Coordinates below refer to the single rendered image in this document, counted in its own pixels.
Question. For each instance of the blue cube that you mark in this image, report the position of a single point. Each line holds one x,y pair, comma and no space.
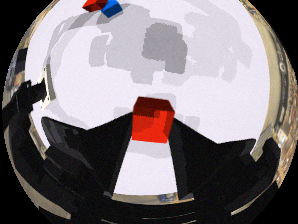
111,8

